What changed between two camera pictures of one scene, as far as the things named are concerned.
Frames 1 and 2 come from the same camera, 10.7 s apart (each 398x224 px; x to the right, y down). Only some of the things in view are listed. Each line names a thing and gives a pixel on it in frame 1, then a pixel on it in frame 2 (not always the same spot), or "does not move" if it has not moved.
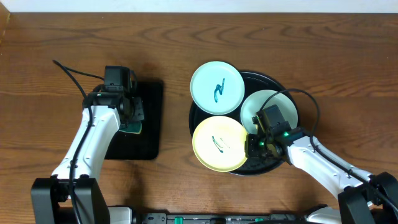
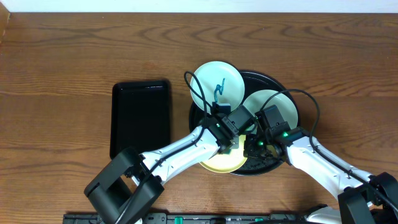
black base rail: [162, 218] does not move
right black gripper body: [259, 147] does not move
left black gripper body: [135, 112] → [231, 146]
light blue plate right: [255, 102] does not move
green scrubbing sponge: [131, 126] → [227, 151]
